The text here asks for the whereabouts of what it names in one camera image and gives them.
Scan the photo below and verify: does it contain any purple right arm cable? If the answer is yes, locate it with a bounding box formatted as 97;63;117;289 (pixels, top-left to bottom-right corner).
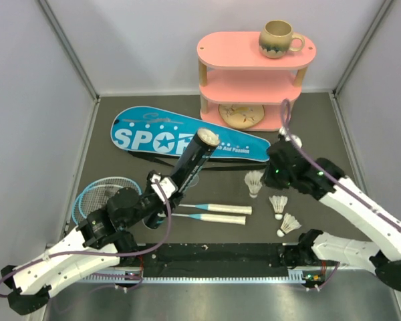
279;98;401;241

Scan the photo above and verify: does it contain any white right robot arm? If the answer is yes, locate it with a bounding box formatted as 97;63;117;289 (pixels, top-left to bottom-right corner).
263;136;401;292

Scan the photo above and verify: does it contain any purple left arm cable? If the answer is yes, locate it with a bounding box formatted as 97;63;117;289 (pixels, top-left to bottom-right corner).
0;179;172;298

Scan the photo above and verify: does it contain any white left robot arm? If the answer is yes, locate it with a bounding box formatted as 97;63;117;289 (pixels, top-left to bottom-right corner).
1;171;188;316

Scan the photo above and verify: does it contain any blue badminton racket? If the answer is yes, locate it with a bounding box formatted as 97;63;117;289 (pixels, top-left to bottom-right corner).
76;177;253;218
72;183;246;225

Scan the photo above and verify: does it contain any beige ceramic mug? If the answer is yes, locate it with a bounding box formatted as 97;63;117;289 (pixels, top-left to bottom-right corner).
258;20;305;59

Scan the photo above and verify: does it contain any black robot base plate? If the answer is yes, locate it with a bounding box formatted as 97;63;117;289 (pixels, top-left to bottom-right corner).
143;243;306;278

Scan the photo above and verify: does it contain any white feather shuttlecock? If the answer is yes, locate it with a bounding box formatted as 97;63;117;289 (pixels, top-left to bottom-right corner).
244;171;263;199
277;213;301;237
269;195;288;220

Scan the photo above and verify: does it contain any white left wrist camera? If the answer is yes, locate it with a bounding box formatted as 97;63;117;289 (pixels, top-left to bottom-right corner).
149;174;178;202

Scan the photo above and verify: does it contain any round painted beige coaster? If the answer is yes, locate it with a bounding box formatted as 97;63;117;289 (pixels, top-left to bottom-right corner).
219;104;265;130

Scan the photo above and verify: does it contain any pink three-tier shelf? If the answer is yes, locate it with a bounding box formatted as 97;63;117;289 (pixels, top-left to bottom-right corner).
197;31;316;131

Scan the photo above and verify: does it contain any blue sport racket bag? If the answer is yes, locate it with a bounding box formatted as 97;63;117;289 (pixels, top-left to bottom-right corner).
110;106;271;163

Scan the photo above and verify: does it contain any black shuttlecock tube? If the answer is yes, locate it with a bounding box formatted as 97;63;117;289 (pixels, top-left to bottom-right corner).
143;128;220;229

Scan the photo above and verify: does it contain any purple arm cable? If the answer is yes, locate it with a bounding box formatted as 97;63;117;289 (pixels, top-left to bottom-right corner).
0;179;172;298
279;98;401;241

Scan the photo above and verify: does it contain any grey slotted cable duct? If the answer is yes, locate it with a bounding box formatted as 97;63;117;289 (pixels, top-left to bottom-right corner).
53;269;325;285

